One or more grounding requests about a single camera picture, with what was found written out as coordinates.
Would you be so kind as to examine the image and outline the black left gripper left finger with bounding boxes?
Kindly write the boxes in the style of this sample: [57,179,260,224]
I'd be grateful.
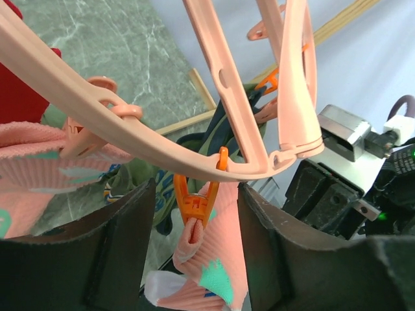
[1,179,156,310]

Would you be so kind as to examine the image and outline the dark red sock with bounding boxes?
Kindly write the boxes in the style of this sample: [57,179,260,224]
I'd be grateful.
[0,0,62,126]

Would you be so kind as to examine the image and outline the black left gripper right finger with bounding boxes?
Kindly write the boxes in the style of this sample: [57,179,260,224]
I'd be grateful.
[237,183,414,310]

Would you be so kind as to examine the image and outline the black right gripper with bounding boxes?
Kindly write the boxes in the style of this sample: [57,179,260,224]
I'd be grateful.
[282,159,379,240]

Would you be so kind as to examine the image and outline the pink round clip hanger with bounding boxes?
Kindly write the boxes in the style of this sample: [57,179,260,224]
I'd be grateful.
[1,1,324,181]

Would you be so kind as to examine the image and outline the pink patterned sock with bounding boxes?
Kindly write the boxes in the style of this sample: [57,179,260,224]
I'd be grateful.
[1,122,132,238]
[144,183,248,310]

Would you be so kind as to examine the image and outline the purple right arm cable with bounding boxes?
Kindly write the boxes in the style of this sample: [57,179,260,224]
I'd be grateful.
[387,94,415,121]

